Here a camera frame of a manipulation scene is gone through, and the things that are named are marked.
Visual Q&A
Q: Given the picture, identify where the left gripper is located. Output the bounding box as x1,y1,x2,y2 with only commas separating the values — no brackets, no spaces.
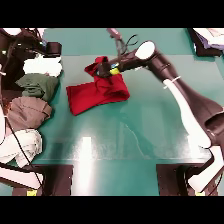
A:
44,41,63,58

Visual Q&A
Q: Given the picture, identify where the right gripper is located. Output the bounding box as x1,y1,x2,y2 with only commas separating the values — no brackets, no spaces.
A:
98,61,121,79

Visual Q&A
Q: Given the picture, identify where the red T-shirt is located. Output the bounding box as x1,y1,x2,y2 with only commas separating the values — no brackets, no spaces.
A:
65,55,131,117

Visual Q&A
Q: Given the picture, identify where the white garment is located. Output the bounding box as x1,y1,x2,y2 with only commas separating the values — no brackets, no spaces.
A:
193,28,224,51
22,54,64,78

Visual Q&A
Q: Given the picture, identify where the dark green garment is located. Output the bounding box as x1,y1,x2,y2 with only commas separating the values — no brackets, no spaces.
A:
15,73,61,103

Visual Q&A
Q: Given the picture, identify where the brown garment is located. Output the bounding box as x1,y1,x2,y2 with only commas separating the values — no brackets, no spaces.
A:
5,96,54,130

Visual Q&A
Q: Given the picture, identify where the black garment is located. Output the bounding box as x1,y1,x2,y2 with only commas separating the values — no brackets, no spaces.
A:
187,28,224,58

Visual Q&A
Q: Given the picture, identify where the cream garment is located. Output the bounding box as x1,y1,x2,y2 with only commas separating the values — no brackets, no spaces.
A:
0,128,44,169

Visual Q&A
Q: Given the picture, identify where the black cable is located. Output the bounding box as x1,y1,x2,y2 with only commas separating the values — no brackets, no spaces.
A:
124,33,140,51
0,74,45,188

